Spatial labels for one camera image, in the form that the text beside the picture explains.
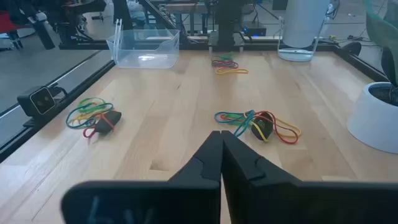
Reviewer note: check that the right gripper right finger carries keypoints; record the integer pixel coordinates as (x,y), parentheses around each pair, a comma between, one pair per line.
(248,186)

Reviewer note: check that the small black table camera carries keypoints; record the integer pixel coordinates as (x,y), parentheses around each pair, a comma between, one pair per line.
(38,100)

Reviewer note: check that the black wide rubber band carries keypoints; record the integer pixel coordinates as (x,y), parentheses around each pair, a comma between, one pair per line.
(264,129)
(109,123)

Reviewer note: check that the clear acrylic stand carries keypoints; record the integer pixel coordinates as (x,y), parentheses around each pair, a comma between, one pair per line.
(293,55)

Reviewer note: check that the black office chair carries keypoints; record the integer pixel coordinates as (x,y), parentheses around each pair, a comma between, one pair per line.
(81,7)

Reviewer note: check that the white cylindrical container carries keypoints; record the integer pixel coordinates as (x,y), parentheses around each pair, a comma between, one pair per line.
(303,25)

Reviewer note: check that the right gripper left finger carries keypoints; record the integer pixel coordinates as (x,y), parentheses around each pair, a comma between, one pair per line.
(199,186)

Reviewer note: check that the rubber bands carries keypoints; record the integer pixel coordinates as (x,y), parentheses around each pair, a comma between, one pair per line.
(88,133)

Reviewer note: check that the black aluminium table frame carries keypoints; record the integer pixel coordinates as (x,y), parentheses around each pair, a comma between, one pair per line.
(77,91)

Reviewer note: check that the red chair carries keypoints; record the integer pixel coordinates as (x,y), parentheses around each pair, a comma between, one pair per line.
(9,21)

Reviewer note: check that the red rubber band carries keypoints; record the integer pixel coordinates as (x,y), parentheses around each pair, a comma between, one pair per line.
(287,142)

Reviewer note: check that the snake plant in white pot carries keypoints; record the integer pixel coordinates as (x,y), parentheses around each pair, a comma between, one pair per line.
(370,121)

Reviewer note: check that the clear plastic bin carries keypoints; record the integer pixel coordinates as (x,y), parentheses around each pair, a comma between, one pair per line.
(146,49)

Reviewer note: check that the wooden workbench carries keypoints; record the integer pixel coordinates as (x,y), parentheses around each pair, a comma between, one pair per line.
(186,8)

